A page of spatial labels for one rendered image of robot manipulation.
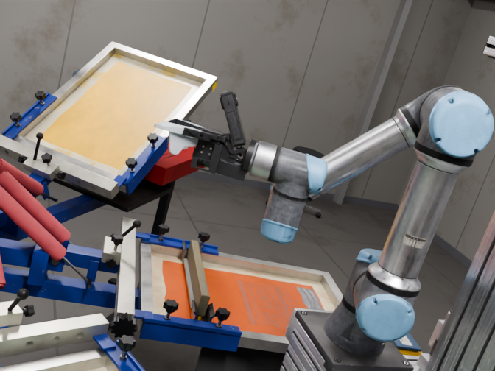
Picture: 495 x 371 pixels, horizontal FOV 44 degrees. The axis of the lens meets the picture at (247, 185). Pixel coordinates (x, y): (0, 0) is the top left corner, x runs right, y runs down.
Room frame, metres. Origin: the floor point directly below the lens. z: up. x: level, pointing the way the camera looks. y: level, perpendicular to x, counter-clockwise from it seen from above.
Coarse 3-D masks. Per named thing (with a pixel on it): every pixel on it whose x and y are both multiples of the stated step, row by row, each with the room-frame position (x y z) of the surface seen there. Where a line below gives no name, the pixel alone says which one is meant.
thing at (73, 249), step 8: (72, 248) 1.80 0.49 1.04; (80, 248) 1.81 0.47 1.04; (88, 248) 1.83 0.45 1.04; (72, 256) 1.77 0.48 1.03; (80, 256) 1.77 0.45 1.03; (88, 256) 1.78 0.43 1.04; (96, 256) 1.79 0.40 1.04; (64, 264) 1.76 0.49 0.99; (72, 264) 1.77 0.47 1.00; (80, 264) 1.77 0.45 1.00; (88, 264) 1.78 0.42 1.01; (104, 264) 1.79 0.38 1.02; (112, 272) 1.80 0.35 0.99
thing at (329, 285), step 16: (144, 256) 1.99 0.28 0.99; (176, 256) 2.14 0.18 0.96; (208, 256) 2.17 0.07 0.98; (224, 256) 2.19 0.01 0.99; (240, 256) 2.24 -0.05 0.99; (144, 272) 1.87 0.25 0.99; (272, 272) 2.24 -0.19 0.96; (288, 272) 2.26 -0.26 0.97; (304, 272) 2.27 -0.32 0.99; (320, 272) 2.31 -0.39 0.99; (144, 288) 1.77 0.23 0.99; (336, 288) 2.21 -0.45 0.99; (144, 304) 1.67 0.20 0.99; (336, 304) 2.10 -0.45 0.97; (256, 336) 1.68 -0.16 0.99; (272, 336) 1.71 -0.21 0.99
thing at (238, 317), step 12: (168, 288) 1.88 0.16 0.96; (180, 300) 1.82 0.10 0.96; (216, 300) 1.89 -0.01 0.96; (228, 300) 1.92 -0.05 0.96; (240, 300) 1.94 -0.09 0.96; (180, 312) 1.75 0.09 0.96; (240, 312) 1.86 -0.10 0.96; (228, 324) 1.76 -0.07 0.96; (240, 324) 1.79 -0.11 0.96; (252, 324) 1.81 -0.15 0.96
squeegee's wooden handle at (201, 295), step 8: (192, 240) 2.09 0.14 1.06; (192, 248) 2.03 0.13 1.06; (192, 256) 1.98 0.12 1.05; (200, 256) 1.98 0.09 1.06; (192, 264) 1.95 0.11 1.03; (200, 264) 1.91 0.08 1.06; (192, 272) 1.91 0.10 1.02; (200, 272) 1.85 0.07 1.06; (192, 280) 1.88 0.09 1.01; (200, 280) 1.80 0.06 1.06; (192, 288) 1.85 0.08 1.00; (200, 288) 1.75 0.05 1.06; (200, 296) 1.71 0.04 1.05; (208, 296) 1.71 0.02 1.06; (200, 304) 1.71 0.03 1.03; (200, 312) 1.71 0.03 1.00
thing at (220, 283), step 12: (168, 264) 2.06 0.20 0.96; (180, 264) 2.09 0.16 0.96; (168, 276) 1.97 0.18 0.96; (180, 276) 1.99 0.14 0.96; (216, 276) 2.08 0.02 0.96; (228, 276) 2.11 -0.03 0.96; (240, 276) 2.13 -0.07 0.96; (252, 276) 2.17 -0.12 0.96; (180, 288) 1.91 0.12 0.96; (216, 288) 1.98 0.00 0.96; (228, 288) 2.01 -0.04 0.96; (288, 288) 2.16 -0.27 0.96; (312, 288) 2.22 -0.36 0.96; (300, 300) 2.08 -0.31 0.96
